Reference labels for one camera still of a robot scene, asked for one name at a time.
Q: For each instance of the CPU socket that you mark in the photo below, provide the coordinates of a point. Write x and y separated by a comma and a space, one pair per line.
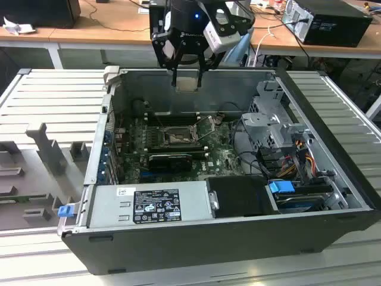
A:
172, 131

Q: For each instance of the grey power supply unit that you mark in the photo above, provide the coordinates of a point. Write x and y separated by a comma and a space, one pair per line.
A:
104, 208

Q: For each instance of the silver CPU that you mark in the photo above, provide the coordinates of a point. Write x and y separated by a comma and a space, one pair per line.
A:
187, 84

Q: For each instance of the green motherboard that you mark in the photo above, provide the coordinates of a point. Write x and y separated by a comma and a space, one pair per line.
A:
220, 149

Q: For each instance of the black equipment box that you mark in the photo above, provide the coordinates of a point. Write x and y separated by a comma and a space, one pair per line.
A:
38, 12

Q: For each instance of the hard disk drive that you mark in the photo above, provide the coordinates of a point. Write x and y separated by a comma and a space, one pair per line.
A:
297, 204

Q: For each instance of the black open PC case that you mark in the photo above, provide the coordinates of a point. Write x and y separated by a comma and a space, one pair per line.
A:
178, 247

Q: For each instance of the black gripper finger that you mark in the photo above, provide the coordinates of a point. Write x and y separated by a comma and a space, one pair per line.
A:
175, 79
199, 80

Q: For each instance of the crumpled white paper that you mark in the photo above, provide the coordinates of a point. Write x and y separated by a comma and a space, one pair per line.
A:
18, 28

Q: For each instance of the wooden desk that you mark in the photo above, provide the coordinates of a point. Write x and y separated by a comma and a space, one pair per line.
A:
83, 35
282, 41

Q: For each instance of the grey case latch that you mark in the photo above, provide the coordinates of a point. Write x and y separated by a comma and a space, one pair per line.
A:
111, 74

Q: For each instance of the black graphics card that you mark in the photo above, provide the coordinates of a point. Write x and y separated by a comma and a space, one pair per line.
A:
169, 163

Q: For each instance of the black desktop computer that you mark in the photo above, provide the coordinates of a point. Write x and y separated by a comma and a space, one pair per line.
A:
336, 29

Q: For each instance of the blue disk carrier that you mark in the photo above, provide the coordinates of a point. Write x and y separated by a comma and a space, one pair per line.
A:
281, 187

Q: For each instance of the small white wrist camera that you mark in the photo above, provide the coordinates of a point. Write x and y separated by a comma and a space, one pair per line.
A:
169, 49

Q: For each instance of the blue case latch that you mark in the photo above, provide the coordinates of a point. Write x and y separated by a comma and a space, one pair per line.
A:
65, 211

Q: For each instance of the grey parts rack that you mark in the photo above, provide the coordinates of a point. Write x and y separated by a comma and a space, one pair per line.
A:
29, 169

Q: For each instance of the green RAM stick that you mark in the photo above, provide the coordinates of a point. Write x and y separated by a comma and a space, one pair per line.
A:
21, 197

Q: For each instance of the metal drive cage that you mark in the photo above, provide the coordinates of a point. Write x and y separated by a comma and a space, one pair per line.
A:
262, 122

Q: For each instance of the black device with label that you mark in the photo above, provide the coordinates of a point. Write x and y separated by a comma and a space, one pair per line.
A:
156, 18

